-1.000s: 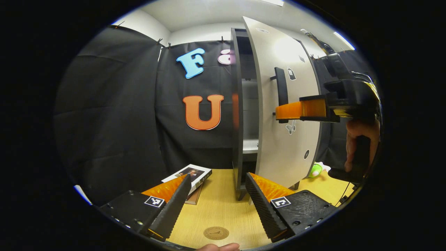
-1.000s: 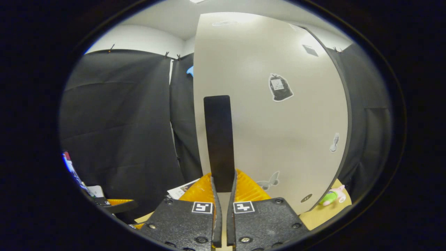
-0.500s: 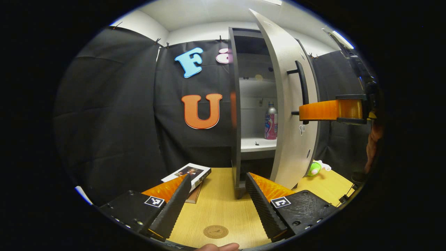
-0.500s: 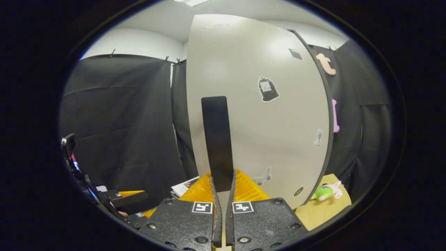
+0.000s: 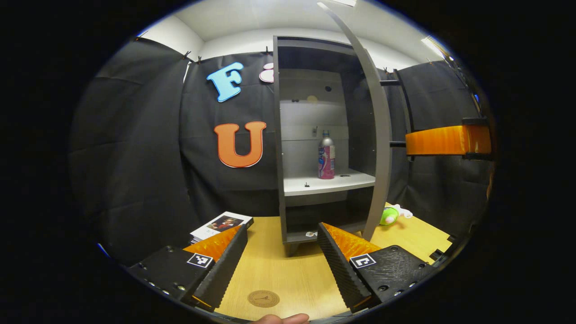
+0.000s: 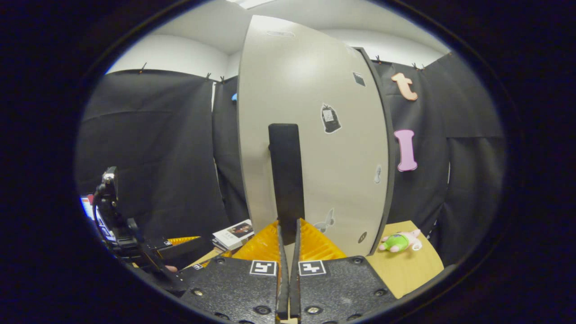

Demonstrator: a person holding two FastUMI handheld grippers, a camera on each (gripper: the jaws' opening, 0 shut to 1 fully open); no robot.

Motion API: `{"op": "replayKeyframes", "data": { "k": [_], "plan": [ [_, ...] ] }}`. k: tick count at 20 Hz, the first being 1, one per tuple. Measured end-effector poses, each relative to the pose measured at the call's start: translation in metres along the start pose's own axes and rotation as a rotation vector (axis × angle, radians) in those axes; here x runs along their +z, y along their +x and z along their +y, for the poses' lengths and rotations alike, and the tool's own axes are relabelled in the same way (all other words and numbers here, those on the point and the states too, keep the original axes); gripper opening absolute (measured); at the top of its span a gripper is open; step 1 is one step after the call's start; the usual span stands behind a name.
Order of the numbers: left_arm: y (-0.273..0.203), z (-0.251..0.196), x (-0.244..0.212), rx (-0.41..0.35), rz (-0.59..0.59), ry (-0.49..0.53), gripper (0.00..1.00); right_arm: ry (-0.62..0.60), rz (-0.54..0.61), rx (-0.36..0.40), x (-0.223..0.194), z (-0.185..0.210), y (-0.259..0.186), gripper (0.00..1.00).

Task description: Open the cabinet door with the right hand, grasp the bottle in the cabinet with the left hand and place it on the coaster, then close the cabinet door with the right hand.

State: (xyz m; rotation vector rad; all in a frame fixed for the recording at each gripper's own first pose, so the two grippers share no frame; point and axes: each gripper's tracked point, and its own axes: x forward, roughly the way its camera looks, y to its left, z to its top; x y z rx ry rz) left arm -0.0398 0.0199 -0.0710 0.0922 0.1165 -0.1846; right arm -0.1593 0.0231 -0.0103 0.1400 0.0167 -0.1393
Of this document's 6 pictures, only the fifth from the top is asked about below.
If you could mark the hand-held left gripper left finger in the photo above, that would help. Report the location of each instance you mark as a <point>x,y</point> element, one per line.
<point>227,270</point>

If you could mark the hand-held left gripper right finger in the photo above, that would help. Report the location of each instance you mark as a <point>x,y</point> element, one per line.
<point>337,270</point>

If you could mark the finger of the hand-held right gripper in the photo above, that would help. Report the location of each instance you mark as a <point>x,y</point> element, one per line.
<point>441,140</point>

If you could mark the round brown coaster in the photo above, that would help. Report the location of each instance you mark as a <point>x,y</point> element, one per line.
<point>263,299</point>

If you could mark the pink label bottle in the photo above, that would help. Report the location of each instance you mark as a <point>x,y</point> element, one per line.
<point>326,159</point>

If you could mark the grey cabinet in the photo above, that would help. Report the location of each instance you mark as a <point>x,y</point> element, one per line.
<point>279,135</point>

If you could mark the white cabinet shelf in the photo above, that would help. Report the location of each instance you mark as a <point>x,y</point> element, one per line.
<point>324,184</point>

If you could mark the green plush toy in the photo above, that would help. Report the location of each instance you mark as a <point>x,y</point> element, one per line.
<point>388,217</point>

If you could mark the ceiling light panel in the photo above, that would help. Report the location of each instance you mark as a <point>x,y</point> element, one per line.
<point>434,46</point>
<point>346,2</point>

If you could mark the black backdrop cloth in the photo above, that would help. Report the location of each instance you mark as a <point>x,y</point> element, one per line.
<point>135,157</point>

